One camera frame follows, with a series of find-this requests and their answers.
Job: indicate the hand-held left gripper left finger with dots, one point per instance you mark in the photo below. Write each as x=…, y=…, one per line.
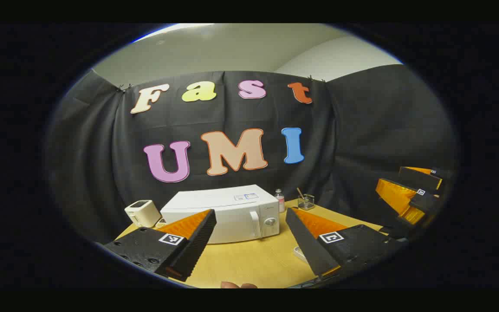
x=197, y=247

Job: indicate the clear glass beaker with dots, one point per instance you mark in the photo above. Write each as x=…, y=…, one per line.
x=306, y=203

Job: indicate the thin wooden stick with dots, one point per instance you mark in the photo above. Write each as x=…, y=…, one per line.
x=300, y=193

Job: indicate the small white toaster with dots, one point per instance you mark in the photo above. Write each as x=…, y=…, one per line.
x=143, y=213

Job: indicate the white plastic tray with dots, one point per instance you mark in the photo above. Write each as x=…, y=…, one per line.
x=300, y=253

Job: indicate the white microwave oven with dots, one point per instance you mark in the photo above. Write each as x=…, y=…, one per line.
x=232, y=216

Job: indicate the black backdrop cloth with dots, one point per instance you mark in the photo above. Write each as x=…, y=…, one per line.
x=353, y=130

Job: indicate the small pink label plastic bottle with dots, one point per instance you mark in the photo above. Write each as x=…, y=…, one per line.
x=280, y=203

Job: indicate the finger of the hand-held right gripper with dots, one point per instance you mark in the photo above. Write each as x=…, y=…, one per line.
x=405, y=190
x=418, y=177

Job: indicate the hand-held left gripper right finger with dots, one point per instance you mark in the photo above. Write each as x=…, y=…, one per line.
x=308, y=247

